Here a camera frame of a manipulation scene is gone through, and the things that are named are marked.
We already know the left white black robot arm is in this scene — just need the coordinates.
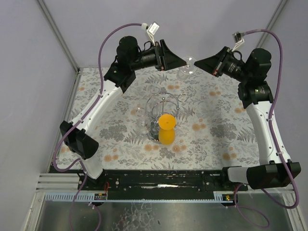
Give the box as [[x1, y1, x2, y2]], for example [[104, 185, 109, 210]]
[[60, 36, 186, 179]]

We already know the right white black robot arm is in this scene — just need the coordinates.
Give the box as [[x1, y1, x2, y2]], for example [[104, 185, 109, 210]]
[[194, 47, 301, 189]]

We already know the orange plastic wine glass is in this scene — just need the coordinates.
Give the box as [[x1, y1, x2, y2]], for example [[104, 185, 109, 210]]
[[158, 114, 176, 145]]

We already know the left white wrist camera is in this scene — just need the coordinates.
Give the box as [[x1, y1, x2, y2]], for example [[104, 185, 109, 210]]
[[141, 22, 160, 46]]

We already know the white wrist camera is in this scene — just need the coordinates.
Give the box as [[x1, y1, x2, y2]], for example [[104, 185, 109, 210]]
[[141, 22, 160, 46], [232, 31, 244, 51]]

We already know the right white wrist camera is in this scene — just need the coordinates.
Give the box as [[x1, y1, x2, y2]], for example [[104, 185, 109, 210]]
[[232, 31, 244, 51]]

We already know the chrome wire wine glass rack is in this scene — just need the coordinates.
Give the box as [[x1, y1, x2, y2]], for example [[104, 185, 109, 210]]
[[145, 91, 188, 142]]

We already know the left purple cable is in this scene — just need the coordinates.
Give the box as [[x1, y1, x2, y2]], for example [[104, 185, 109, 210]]
[[54, 23, 145, 231]]

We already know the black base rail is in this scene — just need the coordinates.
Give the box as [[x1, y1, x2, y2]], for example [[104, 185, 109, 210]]
[[78, 169, 237, 195]]

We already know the white slotted cable duct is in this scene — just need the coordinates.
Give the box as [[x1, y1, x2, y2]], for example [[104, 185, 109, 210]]
[[44, 192, 234, 204]]

